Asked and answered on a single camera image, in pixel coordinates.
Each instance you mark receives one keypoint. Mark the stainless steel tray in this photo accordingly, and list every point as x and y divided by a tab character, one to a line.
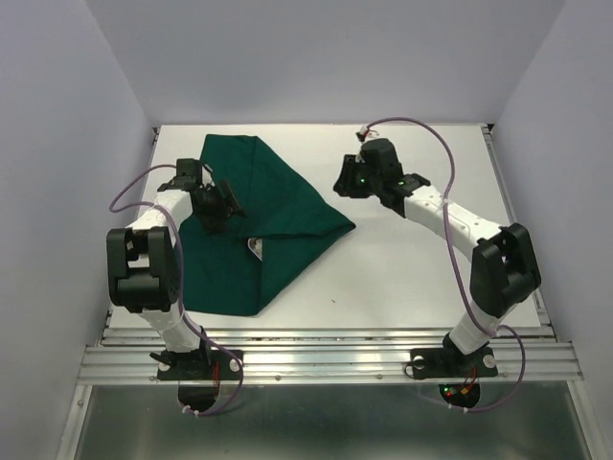
255	245

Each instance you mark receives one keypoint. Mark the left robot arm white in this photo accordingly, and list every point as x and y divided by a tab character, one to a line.
145	259

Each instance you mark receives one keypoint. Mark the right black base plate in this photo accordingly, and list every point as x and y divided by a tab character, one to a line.
445	363

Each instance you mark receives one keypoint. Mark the green surgical drape cloth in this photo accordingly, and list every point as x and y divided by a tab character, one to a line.
297	226

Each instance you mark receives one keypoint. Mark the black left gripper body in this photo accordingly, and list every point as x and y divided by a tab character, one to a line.
215	209

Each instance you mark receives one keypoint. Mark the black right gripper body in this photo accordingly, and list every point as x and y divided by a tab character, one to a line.
352	180

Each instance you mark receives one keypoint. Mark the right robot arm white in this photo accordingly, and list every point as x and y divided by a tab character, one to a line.
503	266

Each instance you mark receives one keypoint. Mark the aluminium frame rail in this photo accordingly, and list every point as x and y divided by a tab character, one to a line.
273	357

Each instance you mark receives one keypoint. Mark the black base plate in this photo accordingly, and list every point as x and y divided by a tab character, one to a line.
445	363
197	366

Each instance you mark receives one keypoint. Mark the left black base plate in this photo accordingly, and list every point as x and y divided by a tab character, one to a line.
197	366

